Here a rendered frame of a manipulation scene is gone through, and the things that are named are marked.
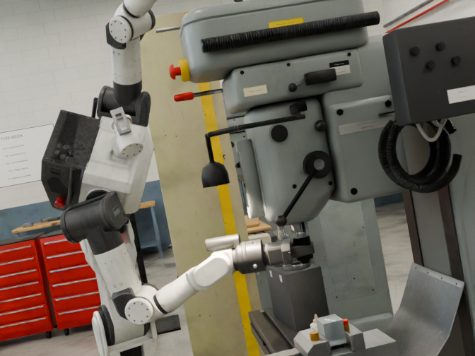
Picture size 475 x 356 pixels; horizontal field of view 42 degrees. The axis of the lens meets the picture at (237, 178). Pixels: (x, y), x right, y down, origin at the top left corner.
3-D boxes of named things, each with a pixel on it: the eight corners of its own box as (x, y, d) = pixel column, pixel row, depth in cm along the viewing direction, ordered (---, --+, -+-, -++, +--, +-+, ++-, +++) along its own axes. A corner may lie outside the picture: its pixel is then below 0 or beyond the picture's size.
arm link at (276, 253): (288, 238, 163) (243, 245, 165) (294, 273, 164) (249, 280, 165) (289, 230, 176) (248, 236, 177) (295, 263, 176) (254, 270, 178)
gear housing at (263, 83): (238, 107, 154) (231, 68, 153) (226, 115, 178) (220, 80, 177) (366, 85, 158) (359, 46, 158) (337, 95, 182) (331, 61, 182)
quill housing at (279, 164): (273, 230, 158) (250, 106, 156) (259, 222, 178) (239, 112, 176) (344, 215, 160) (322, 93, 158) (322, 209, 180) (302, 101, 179)
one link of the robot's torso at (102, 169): (32, 234, 194) (34, 170, 166) (61, 151, 214) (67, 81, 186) (126, 256, 199) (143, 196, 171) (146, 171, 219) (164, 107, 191)
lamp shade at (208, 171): (198, 188, 164) (194, 164, 164) (221, 183, 168) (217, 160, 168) (210, 187, 158) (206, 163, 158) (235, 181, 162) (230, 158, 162)
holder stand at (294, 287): (296, 332, 195) (285, 270, 194) (273, 317, 216) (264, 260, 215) (331, 323, 198) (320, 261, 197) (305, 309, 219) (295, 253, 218)
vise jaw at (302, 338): (308, 362, 148) (305, 346, 148) (295, 347, 161) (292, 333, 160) (332, 356, 149) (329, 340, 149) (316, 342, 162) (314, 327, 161)
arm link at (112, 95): (110, 68, 198) (113, 107, 206) (100, 81, 191) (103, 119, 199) (145, 73, 197) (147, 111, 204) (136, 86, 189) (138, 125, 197)
